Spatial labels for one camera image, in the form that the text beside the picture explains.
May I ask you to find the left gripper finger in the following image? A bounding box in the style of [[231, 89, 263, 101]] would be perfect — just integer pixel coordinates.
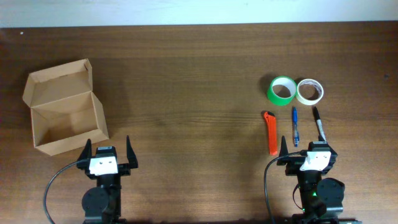
[[78, 139, 92, 161], [126, 135, 138, 165]]

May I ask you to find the black marker pen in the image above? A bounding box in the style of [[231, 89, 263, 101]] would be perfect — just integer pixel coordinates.
[[312, 106, 326, 141]]

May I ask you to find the orange utility knife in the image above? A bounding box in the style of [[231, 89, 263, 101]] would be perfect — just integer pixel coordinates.
[[263, 111, 277, 156]]

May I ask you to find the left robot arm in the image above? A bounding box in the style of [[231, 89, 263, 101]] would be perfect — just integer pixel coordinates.
[[76, 137, 139, 223]]

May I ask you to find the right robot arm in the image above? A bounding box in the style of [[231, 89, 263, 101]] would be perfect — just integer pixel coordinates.
[[277, 138, 360, 224]]

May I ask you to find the blue pen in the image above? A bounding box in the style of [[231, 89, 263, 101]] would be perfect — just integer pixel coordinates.
[[292, 107, 300, 147]]

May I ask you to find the brown cardboard box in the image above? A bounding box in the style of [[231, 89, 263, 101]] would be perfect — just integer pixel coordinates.
[[22, 58, 109, 156]]

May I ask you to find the green tape roll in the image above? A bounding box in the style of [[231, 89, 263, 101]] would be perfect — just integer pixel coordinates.
[[267, 76, 297, 106]]

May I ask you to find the cream masking tape roll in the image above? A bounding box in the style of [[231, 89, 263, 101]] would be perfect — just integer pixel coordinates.
[[296, 79, 324, 105]]

